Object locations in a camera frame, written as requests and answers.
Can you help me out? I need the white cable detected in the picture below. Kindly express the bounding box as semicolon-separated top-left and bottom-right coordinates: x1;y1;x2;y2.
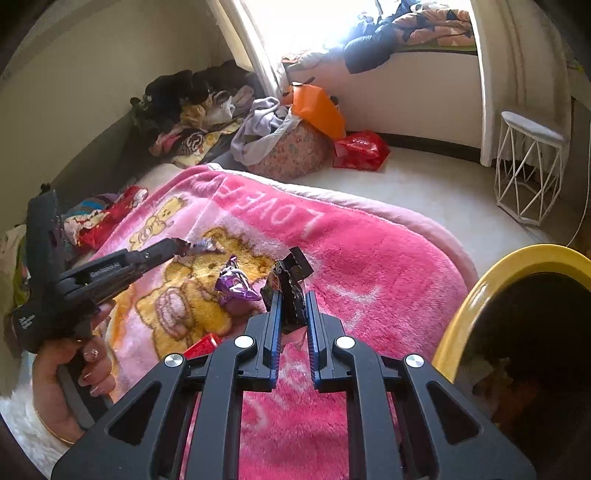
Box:
567;175;591;250

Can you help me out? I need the purple snack wrapper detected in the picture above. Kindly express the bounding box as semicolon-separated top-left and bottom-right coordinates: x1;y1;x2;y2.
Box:
215;255;264;308

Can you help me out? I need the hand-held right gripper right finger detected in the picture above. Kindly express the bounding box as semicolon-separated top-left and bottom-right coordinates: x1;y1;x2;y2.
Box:
305;291;537;480

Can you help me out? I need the black snack wrapper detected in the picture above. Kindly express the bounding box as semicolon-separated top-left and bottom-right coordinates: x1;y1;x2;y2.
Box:
261;247;315;335

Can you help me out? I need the person's left forearm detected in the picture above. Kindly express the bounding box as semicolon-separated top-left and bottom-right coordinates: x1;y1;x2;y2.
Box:
32;401;88;446

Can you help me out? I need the orange patterned quilt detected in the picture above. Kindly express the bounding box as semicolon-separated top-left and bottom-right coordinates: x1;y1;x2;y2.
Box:
392;0;476;47

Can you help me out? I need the person's left hand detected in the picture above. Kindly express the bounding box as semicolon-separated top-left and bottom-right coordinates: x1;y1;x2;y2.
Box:
31;302;117;416

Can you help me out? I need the yellow trash bin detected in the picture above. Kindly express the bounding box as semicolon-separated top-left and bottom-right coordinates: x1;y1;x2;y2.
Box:
433;244;591;462

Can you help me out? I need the white wire stool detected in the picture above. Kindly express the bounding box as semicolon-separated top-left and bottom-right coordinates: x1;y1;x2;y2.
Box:
494;111;568;228

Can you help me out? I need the cream curtain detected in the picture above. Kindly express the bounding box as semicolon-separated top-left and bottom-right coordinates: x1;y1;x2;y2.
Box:
471;0;578;167
208;0;287;100

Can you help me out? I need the white fluffy rug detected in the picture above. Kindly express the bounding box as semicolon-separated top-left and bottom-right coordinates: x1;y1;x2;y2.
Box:
0;383;63;464

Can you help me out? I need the orange bag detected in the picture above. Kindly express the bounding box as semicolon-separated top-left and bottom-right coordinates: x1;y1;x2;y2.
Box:
281;83;347;140

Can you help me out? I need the red packet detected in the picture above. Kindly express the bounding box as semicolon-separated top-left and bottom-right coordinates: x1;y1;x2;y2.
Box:
183;333;221;361

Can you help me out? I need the window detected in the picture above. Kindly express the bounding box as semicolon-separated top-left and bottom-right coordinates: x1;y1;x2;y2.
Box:
240;0;370;61

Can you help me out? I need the floral fabric pouf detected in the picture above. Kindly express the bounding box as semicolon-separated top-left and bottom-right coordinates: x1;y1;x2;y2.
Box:
249;122;335;182

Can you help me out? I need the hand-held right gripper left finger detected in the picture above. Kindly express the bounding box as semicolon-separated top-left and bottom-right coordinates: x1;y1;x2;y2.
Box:
51;290;283;480

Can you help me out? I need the pile of dark clothes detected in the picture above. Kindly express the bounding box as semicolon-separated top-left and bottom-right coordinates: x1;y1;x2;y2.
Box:
130;60;264;169

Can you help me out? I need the silver candy wrapper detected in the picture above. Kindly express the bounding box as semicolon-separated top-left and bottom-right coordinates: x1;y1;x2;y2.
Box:
185;237;227;254

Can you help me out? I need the lavender cloth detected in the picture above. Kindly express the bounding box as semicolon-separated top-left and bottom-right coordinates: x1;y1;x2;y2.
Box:
230;97;301;164

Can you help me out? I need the dark jacket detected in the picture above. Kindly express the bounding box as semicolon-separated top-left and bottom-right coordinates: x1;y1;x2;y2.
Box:
344;0;426;75

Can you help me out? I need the colourful patterned cloth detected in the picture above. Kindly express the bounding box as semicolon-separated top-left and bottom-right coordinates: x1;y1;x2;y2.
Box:
62;196;116;243

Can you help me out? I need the red cloth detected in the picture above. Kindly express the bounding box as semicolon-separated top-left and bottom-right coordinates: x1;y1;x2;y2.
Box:
78;186;148;250

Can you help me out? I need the red plastic bag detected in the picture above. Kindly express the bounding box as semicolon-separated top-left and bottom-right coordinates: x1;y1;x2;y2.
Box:
332;130;391;172

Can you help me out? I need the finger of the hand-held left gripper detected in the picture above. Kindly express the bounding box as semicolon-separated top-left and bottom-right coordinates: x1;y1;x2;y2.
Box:
122;237;191;278

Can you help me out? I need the pink printed blanket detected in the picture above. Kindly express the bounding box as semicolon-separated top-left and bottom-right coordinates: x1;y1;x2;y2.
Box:
90;164;478;480

